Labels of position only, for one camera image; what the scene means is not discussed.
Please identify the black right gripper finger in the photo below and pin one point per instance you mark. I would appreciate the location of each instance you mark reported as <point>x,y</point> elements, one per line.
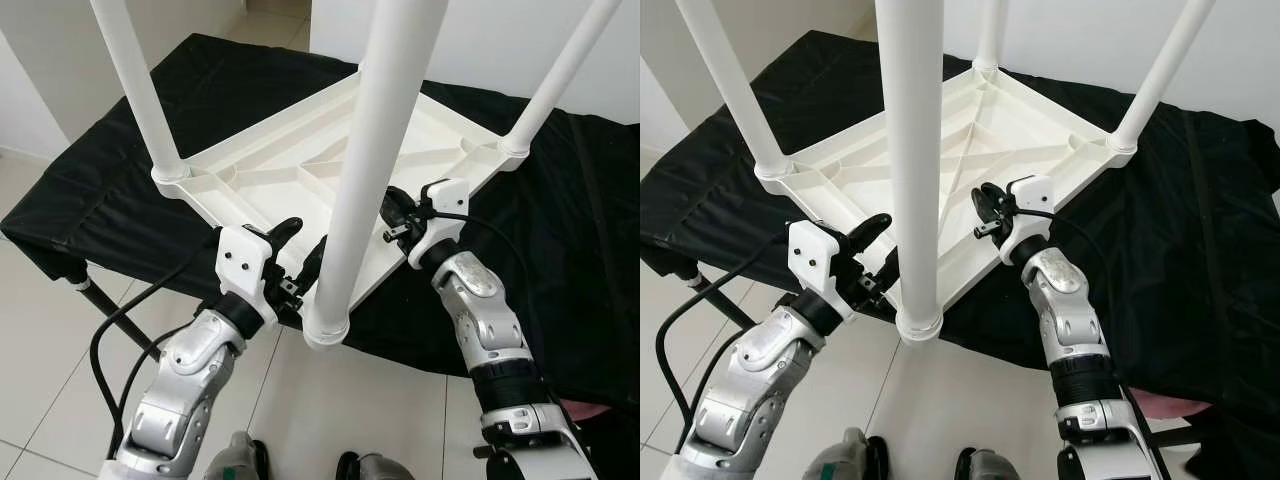
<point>397,200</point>
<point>988,198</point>

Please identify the white plastic table top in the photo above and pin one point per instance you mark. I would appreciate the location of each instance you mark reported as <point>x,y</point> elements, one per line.
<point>1030,150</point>
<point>440,150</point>

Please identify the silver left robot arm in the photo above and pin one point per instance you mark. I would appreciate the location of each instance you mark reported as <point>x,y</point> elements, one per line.
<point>760,380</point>
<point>190,380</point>

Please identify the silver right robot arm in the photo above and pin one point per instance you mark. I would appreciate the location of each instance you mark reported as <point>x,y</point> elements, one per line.
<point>480,320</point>
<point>1065,320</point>

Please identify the black metal table leg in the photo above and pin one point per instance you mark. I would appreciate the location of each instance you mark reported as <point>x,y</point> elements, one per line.
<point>115,320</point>
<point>715,295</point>
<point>1180,435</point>

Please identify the black table cloth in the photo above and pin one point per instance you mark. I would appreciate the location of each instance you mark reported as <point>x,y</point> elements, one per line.
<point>80,190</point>
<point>700,180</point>

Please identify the grey right robot foot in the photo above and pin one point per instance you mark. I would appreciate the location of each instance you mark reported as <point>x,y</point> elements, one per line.
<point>990,465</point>
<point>375,467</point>

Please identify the pink plastic object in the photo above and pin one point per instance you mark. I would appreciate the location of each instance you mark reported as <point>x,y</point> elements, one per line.
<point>590,410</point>
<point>1170,403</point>

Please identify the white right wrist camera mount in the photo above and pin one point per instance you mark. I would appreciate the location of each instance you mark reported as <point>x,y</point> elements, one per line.
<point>445,205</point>
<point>1030,200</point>

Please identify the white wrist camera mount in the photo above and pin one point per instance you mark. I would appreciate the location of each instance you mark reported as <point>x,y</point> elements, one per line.
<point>815,255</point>
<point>245,260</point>
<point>1030,200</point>
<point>445,205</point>

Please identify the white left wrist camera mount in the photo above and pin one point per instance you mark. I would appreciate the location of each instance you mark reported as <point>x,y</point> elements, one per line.
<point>815,255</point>
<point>245,260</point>

